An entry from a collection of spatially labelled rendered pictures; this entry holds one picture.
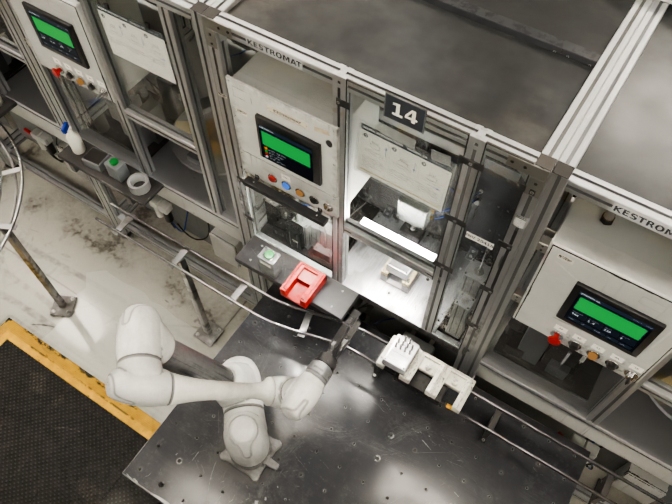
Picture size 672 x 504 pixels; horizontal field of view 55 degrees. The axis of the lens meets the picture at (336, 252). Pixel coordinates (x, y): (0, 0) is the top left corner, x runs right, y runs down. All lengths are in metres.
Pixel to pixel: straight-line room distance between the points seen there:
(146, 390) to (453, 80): 1.24
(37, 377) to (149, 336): 1.81
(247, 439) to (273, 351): 0.53
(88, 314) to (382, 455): 1.96
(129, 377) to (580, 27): 1.66
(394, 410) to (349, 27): 1.52
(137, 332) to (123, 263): 1.96
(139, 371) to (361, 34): 1.18
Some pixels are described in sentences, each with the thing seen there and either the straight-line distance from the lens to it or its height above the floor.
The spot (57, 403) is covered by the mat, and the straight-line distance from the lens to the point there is 3.72.
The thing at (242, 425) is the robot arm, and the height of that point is 0.95.
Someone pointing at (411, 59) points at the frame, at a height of 2.01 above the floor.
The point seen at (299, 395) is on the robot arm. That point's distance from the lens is 2.21.
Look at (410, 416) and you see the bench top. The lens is 2.73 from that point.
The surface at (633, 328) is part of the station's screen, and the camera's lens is 1.97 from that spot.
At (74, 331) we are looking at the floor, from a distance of 3.88.
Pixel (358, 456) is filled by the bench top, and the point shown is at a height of 0.68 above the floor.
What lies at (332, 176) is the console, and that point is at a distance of 2.13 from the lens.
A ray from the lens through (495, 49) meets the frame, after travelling 1.98.
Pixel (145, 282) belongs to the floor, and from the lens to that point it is 3.90.
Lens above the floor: 3.26
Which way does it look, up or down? 58 degrees down
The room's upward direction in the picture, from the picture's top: straight up
